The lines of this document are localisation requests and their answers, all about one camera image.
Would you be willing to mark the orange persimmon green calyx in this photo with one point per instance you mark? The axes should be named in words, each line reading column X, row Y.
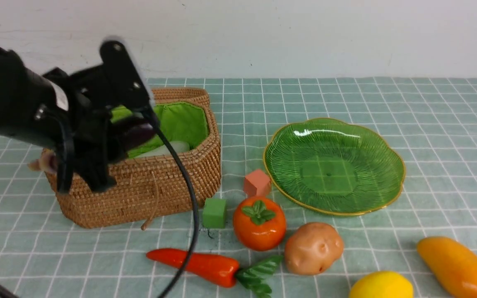
column 259, row 223

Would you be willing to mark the orange yellow mango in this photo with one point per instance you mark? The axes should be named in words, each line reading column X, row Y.
column 453, row 265

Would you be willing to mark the orange carrot green leaves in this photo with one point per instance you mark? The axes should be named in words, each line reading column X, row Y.
column 226, row 272

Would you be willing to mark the yellow lemon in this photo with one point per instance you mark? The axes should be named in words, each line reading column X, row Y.
column 382, row 284

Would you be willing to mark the green foam cube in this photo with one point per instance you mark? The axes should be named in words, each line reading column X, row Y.
column 214, row 213

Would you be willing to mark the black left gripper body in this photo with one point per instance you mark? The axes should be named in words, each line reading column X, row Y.
column 91, row 99

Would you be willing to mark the brown potato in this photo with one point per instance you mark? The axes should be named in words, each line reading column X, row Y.
column 312, row 249

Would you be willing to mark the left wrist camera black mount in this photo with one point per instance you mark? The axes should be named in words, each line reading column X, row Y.
column 124, row 76

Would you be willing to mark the green glass leaf plate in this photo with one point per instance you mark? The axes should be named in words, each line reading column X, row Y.
column 334, row 168

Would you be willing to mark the pink foam cube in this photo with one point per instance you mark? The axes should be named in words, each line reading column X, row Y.
column 257, row 183

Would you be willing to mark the dark purple eggplant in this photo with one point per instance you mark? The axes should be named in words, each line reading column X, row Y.
column 129, row 137

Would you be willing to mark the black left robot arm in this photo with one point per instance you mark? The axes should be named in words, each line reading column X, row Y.
column 51, row 112

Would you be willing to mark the woven wicker basket lid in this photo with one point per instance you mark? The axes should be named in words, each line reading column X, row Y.
column 199, row 96

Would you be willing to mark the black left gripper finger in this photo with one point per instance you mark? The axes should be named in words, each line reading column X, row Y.
column 93, row 169
column 65, row 154

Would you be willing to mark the woven wicker basket green lining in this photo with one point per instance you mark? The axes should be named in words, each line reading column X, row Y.
column 153, row 186

